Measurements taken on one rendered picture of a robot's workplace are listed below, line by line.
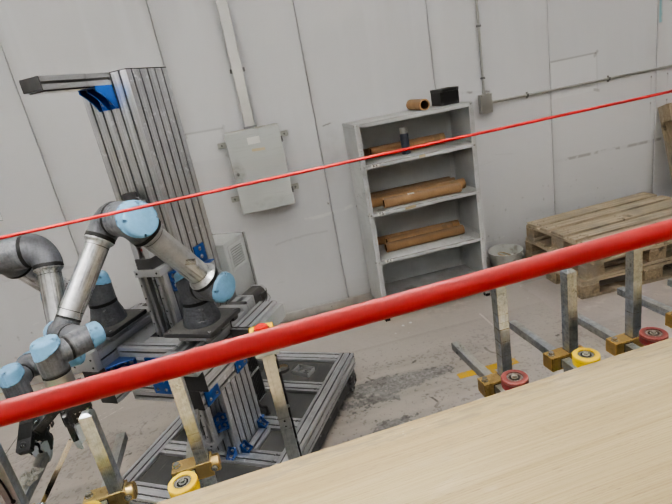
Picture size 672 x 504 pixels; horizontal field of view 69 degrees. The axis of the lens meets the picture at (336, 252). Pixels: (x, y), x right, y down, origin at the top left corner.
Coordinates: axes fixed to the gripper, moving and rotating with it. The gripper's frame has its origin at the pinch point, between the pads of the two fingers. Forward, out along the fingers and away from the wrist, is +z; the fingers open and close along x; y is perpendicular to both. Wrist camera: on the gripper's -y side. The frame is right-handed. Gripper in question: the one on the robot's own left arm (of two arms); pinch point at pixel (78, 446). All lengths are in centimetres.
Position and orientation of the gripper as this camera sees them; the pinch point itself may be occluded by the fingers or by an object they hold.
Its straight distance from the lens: 174.7
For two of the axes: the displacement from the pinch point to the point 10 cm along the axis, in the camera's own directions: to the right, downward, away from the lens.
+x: -5.5, -1.7, 8.2
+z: 1.8, 9.3, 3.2
